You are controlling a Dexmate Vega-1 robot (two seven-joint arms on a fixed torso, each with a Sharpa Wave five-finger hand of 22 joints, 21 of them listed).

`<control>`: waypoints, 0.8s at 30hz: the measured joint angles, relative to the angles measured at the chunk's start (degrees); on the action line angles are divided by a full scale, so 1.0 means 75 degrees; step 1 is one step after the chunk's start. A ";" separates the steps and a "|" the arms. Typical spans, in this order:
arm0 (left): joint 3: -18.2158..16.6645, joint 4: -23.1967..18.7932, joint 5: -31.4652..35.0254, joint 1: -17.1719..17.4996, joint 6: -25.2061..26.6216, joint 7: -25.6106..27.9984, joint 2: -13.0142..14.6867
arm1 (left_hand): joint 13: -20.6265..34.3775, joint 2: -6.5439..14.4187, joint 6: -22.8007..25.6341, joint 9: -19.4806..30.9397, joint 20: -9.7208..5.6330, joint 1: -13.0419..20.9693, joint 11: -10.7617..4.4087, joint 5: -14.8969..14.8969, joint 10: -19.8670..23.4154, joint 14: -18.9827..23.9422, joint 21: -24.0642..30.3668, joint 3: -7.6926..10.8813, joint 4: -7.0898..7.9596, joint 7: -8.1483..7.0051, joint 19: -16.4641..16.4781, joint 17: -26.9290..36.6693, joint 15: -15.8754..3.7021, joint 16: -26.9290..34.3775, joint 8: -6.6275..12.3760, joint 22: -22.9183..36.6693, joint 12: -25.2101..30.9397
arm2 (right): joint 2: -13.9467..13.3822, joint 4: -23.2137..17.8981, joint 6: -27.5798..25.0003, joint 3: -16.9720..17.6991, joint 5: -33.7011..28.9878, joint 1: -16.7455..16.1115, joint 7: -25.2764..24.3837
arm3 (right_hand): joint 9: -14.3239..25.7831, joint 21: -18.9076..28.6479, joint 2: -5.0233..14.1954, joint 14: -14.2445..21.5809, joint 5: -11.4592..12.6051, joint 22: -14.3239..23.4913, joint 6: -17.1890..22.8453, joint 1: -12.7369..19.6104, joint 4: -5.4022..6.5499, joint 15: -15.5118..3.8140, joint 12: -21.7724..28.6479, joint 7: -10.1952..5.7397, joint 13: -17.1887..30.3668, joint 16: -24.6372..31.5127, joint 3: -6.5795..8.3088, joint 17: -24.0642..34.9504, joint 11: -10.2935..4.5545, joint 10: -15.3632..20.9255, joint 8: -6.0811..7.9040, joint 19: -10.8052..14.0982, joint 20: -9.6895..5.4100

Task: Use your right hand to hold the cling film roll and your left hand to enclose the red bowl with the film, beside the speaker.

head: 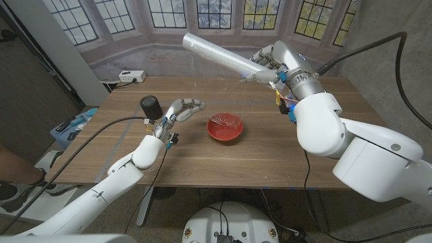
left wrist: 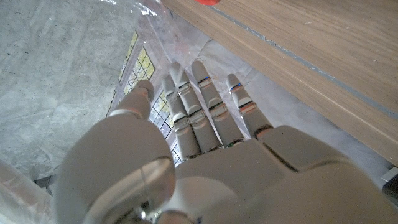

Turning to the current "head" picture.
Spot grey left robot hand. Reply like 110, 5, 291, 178
153, 98, 207, 141

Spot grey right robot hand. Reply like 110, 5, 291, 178
239, 40, 325, 101

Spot transparent cling film sheet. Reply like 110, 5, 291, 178
209, 113, 242, 131

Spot cling film roll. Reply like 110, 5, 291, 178
182, 32, 271, 77

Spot black cylindrical speaker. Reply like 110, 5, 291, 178
139, 94, 164, 121

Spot red bowl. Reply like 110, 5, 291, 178
206, 112, 244, 142

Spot white power strip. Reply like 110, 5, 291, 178
118, 70, 147, 84

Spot printed window backdrop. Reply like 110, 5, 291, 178
42, 0, 362, 82

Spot grey table leg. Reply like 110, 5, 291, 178
136, 186, 156, 227
308, 198, 330, 234

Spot blue storage box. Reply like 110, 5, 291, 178
49, 107, 99, 150

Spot black remote control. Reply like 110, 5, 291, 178
55, 116, 76, 133

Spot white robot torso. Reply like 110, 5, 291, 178
182, 201, 280, 243

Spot white floor platform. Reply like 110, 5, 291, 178
0, 150, 87, 222

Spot person's bare leg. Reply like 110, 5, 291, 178
0, 141, 47, 186

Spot black and white shoe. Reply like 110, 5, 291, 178
0, 178, 58, 214

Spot thin black left wrist cable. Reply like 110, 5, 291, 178
124, 147, 170, 235

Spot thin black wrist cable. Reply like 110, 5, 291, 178
302, 150, 432, 243
124, 147, 170, 235

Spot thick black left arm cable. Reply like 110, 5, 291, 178
0, 116, 150, 236

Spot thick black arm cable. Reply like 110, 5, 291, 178
316, 31, 432, 131
0, 116, 150, 236

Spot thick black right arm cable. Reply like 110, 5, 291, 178
316, 31, 432, 131

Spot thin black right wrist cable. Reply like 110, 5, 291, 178
302, 150, 432, 243

